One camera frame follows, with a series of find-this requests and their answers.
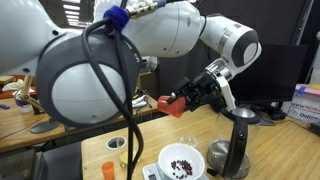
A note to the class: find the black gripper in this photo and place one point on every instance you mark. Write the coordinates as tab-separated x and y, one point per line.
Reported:
206	90

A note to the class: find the red plastic cup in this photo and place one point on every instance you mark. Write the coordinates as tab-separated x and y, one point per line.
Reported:
173	108

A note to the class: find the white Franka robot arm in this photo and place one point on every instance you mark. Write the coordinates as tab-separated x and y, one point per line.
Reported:
166	30

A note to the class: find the white bowl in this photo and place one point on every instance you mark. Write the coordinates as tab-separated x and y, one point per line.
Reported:
180	153

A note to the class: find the small orange cup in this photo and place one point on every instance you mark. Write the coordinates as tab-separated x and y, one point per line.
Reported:
108	170

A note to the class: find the small clear glass dish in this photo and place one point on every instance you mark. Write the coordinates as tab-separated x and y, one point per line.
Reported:
188	141

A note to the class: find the white paper stack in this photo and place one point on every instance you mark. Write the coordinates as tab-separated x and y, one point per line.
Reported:
140	101

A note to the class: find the glass electric kettle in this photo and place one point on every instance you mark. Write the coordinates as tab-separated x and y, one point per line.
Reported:
238	140

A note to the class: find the dark red beans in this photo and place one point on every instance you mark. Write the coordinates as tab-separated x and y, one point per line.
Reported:
182	167

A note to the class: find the white kitchen scale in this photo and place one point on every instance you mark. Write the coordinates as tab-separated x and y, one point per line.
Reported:
150	171

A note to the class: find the black desk monitor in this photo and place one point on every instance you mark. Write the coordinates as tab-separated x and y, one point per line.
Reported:
276	73

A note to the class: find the black small desk device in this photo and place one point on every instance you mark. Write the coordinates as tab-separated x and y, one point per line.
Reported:
278	115

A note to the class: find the blue tape strip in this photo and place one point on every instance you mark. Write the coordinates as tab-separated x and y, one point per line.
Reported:
301	91

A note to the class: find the white printed cardboard box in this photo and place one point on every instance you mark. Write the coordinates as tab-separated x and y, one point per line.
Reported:
305	106

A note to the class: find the black curtain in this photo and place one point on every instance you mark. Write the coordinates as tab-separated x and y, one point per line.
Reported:
290	20

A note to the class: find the dark grey chair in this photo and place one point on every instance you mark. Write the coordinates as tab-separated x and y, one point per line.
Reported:
60	163

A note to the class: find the clear plastic container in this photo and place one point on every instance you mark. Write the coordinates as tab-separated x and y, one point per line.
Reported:
22	103

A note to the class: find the long wooden table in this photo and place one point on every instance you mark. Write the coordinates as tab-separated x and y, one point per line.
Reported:
20	133

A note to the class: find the white cloth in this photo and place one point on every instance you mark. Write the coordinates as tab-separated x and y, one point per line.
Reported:
11	85

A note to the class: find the orange sofa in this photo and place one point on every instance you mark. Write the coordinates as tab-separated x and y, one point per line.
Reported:
5	94

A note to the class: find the small blue object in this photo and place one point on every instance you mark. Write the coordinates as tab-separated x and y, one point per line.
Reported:
4	106

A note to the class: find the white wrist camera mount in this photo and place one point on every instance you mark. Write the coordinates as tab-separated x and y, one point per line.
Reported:
228	93

